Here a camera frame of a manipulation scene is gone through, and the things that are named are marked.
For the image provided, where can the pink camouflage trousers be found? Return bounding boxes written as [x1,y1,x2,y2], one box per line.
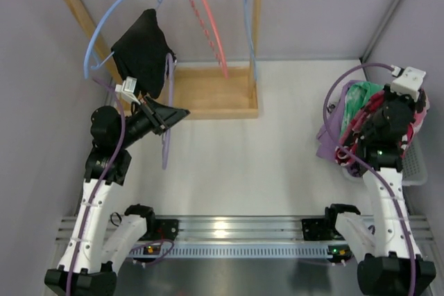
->
[335,87,430,177]

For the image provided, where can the lilac plastic hanger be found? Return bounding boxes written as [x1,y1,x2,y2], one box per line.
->
[162,53,176,171]

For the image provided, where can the black trousers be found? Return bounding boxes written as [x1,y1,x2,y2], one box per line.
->
[111,8,175,99]

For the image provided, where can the light blue plastic hanger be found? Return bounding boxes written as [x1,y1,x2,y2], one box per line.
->
[83,0,163,79]

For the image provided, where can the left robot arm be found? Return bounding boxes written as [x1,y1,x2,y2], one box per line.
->
[44,96,190,295]

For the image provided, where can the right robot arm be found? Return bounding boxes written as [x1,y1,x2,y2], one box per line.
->
[331,89,436,295]

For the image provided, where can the pink plastic hanger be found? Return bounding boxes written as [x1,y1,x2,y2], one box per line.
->
[189,0,229,79]

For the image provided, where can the green white garment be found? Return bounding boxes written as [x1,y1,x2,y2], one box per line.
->
[341,80,383,135]

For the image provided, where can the wooden clothes rack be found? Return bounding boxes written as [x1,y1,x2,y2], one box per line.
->
[64,0,262,120]

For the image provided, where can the white plastic basket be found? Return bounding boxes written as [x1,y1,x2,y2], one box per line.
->
[343,136,429,188]

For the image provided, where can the purple garment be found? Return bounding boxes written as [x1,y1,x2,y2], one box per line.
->
[316,82,349,163]

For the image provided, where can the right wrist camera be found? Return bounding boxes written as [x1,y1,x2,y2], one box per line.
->
[390,66,427,102]

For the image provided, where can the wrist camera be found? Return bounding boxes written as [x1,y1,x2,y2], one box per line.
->
[390,66,427,102]
[114,76,140,105]

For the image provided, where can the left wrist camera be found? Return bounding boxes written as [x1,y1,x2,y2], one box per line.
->
[114,76,140,105]

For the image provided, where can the aluminium mounting rail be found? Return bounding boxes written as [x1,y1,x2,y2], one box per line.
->
[55,215,434,259]

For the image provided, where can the thin blue wire hanger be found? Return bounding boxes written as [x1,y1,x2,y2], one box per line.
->
[243,0,257,81]

